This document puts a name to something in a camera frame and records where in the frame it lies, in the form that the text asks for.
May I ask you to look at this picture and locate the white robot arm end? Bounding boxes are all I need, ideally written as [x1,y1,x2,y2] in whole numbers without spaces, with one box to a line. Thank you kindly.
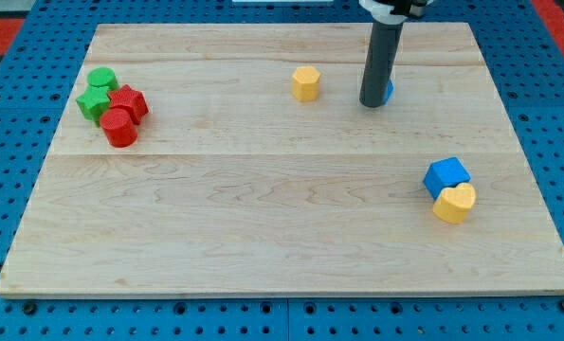
[358,0,437,25]

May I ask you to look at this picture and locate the blue triangle block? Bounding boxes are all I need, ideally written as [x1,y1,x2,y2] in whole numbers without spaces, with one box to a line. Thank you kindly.
[383,80,394,104]

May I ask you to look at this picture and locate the blue cube block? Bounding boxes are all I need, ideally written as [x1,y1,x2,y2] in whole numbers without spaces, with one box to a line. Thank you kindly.
[423,157,471,200]

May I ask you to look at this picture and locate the wooden board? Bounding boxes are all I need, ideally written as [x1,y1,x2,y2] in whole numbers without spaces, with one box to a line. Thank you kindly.
[0,22,564,299]

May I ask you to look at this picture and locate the yellow hexagon block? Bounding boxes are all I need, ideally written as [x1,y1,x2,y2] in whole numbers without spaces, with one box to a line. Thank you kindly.
[291,65,321,102]

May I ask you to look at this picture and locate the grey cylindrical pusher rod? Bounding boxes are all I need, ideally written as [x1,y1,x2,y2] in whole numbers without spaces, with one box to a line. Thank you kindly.
[359,22,403,108]

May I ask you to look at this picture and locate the red star block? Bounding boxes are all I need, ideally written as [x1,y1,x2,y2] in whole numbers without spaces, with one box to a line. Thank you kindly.
[107,84,149,125]

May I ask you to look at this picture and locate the red cylinder block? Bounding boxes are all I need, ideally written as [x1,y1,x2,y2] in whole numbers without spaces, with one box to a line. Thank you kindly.
[100,108,137,148]

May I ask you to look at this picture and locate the yellow heart block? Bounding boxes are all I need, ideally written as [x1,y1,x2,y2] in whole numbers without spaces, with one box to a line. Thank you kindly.
[432,183,477,224]

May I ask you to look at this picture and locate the green star block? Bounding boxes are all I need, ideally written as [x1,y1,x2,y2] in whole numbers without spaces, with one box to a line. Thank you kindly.
[76,85,110,127]

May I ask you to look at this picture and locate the green cylinder block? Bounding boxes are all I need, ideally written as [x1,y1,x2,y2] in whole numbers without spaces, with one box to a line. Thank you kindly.
[87,66,119,90]

